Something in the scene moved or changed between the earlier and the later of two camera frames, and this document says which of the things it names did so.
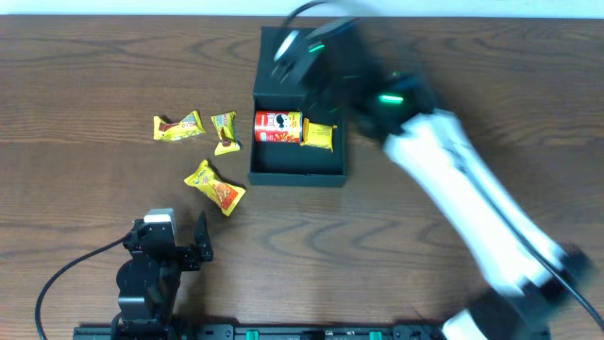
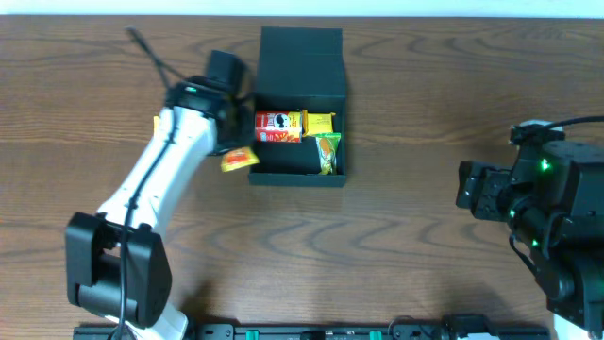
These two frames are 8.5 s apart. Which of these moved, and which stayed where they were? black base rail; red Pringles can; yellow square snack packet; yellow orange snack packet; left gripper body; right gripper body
Moved: yellow orange snack packet; right gripper body; left gripper body; yellow square snack packet
Stayed: black base rail; red Pringles can
